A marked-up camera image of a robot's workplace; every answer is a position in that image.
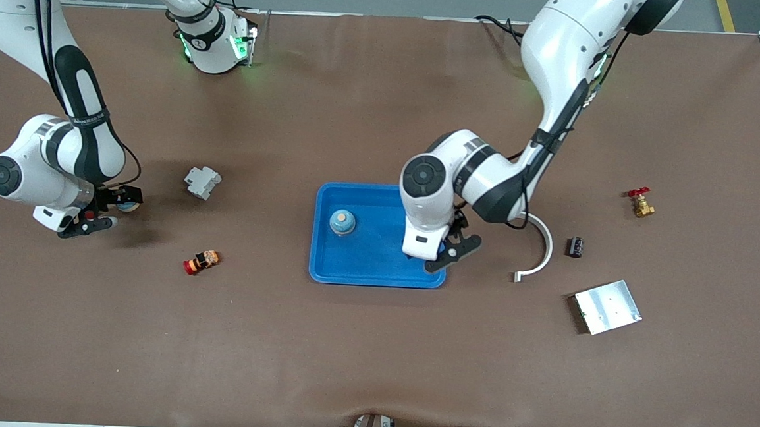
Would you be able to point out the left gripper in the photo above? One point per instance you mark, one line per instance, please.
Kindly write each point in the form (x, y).
(456, 223)

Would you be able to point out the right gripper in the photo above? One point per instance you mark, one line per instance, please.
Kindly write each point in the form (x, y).
(119, 194)

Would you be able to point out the black capacitor with terminals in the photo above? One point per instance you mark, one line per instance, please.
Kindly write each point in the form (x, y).
(575, 247)

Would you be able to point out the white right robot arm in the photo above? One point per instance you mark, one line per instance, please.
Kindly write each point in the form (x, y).
(26, 172)

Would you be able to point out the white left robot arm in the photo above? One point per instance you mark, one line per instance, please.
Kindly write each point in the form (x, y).
(562, 46)

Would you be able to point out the blue plastic tray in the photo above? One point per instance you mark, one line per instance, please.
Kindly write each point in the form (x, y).
(364, 259)

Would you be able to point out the white circuit breaker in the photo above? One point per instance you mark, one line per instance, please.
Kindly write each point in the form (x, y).
(202, 183)

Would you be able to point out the red yellow emergency stop button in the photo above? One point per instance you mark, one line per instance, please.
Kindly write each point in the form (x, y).
(202, 262)

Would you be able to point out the brown table cover mat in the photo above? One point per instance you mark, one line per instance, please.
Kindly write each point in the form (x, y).
(371, 358)

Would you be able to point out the silver metal plate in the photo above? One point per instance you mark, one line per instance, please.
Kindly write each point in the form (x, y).
(607, 308)

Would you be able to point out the white curved bracket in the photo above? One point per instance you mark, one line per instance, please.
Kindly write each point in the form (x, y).
(549, 248)

